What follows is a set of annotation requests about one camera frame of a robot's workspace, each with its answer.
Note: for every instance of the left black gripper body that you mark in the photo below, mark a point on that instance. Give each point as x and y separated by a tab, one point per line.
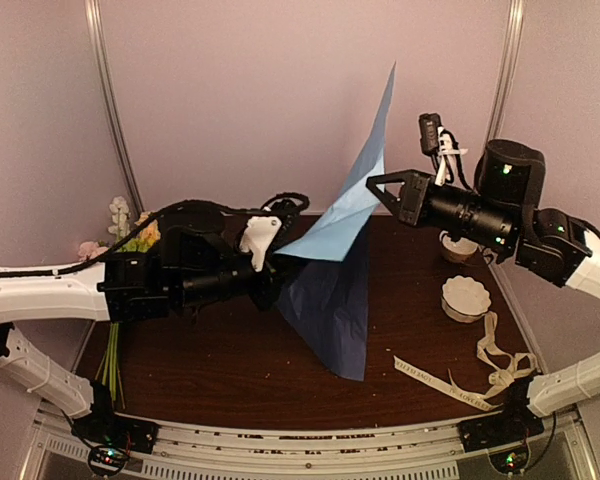
198	288

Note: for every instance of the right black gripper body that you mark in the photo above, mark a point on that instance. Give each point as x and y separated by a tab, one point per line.
483	221

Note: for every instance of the blue wrapping paper sheet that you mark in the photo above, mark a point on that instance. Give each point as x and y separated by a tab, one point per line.
328	302

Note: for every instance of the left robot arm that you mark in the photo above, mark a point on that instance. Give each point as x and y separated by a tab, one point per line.
115	287

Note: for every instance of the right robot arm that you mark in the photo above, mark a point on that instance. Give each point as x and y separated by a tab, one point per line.
558	248

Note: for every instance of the plain white bowl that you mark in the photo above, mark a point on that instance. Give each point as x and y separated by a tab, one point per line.
458	252

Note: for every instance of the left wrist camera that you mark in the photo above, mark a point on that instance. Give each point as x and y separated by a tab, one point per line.
257	237

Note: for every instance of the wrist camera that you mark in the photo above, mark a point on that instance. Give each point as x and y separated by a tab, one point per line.
257	237
429	123

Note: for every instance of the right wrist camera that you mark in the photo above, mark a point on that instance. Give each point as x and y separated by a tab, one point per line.
429	123

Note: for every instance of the right aluminium frame post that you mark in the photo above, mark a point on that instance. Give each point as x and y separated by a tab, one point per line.
508	64

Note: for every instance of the aluminium frame post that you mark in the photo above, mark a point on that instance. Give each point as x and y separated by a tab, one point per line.
97	38
508	64

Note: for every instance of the left aluminium frame post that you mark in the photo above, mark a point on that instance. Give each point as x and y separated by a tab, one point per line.
97	38

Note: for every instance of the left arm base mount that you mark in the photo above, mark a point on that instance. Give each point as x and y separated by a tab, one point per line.
125	433

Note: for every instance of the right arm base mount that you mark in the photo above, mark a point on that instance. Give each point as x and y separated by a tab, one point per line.
497	430

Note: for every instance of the front aluminium rail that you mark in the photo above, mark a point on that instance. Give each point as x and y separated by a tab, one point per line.
421	451

